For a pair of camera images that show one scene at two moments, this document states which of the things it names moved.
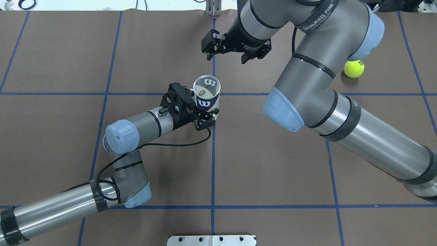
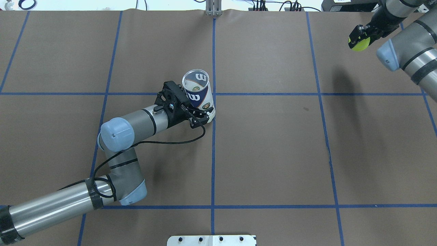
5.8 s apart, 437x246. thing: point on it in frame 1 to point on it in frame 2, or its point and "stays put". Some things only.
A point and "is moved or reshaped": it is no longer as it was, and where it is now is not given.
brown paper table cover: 66,75 stays put
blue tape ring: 19,4 stays put
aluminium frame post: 213,8 stays put
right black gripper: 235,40 to 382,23
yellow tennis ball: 354,69 is moved or reshaped
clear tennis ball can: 206,92 is moved or reshaped
